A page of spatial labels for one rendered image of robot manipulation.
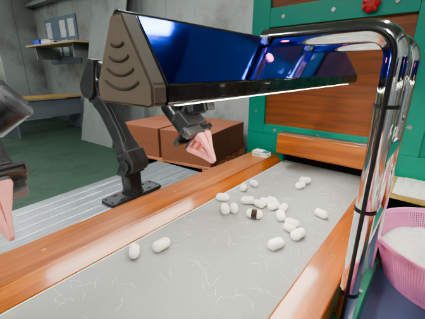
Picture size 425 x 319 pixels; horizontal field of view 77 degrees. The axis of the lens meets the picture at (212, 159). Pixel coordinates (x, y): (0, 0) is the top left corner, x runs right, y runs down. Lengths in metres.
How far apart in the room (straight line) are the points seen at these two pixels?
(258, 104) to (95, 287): 0.81
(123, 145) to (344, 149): 0.67
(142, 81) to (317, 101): 0.81
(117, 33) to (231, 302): 0.38
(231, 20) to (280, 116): 2.58
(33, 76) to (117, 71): 7.22
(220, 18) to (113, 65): 3.37
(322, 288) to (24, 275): 0.46
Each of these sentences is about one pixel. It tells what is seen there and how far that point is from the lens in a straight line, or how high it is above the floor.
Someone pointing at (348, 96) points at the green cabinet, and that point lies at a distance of 0.95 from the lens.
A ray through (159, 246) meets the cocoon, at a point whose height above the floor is 0.76.
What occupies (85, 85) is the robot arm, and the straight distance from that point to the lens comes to 0.93.
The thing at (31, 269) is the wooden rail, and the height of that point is 0.77.
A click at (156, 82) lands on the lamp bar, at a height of 1.06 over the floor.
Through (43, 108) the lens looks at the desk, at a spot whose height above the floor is 0.45.
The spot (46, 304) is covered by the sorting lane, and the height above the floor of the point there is 0.74.
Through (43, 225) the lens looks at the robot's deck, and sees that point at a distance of 0.88.
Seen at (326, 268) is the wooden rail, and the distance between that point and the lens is 0.50.
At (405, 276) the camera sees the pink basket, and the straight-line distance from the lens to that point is 0.61.
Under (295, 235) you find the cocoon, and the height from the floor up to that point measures 0.76.
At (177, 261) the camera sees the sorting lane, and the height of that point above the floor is 0.74.
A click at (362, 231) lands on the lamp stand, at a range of 0.40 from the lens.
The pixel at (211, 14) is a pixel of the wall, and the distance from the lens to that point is 3.69.
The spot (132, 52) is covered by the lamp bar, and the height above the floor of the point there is 1.08.
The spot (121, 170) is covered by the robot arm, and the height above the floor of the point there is 0.77.
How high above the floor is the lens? 1.07
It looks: 18 degrees down
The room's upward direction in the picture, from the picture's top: straight up
